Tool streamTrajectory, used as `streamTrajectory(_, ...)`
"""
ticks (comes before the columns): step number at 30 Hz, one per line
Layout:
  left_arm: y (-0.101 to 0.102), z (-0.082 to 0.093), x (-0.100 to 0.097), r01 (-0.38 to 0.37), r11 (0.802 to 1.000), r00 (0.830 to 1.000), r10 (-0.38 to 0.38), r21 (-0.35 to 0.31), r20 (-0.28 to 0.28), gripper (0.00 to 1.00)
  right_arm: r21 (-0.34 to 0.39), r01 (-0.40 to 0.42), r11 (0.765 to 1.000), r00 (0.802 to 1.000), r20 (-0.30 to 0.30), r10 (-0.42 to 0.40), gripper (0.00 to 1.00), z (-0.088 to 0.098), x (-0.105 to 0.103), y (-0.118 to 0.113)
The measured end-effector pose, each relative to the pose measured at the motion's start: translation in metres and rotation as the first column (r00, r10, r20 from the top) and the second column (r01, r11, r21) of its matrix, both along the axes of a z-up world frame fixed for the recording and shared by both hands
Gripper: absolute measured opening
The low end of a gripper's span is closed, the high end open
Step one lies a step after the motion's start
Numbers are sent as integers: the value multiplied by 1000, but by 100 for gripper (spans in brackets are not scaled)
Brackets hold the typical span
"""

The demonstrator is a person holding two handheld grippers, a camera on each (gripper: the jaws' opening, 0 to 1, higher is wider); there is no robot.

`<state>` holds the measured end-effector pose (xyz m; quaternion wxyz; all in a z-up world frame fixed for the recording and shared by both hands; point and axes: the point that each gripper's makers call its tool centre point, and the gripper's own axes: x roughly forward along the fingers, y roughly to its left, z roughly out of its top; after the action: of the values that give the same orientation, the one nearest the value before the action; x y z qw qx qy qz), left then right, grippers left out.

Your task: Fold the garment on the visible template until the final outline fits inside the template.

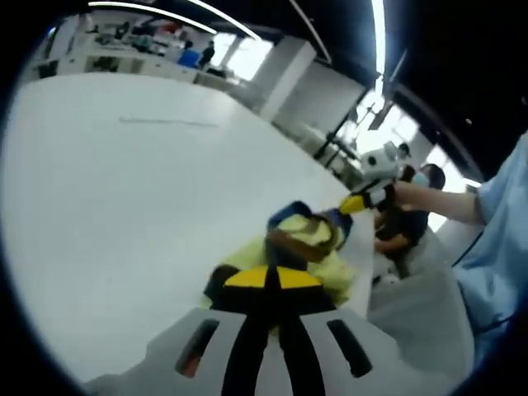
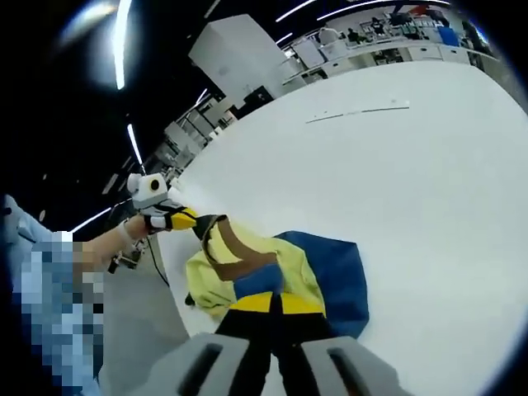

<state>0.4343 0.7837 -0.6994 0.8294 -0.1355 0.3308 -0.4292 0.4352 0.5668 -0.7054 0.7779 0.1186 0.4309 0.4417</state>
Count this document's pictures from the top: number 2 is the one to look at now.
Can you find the background workbenches with equipment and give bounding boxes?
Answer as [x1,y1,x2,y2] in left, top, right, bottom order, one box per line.
[282,2,502,86]

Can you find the ceiling light strip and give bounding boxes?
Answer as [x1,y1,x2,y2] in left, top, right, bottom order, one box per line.
[125,122,144,165]
[274,0,315,23]
[71,205,113,233]
[110,0,134,91]

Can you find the person's left hand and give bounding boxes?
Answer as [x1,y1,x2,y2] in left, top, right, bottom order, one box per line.
[123,214,153,241]

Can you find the white drawer cabinet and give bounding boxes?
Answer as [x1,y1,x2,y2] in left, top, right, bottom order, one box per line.
[411,42,472,65]

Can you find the metal equipment rack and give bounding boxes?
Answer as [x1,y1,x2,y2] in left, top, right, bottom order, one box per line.
[158,87,238,168]

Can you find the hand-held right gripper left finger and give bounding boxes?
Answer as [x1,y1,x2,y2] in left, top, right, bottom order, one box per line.
[131,290,276,396]

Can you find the large white pillar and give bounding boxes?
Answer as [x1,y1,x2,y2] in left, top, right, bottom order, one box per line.
[187,13,286,111]

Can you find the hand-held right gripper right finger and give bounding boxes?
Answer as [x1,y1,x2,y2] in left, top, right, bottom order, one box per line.
[274,290,413,396]

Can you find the yellow blue brown garment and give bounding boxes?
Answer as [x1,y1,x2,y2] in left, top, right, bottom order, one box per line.
[184,213,371,340]

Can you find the blue storage bin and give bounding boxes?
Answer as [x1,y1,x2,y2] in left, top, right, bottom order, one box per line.
[437,26,460,47]

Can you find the small dark cable connector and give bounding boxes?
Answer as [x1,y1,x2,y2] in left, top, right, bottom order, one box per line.
[107,251,140,274]

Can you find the black cable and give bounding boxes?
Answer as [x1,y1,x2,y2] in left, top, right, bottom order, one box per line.
[146,235,171,288]

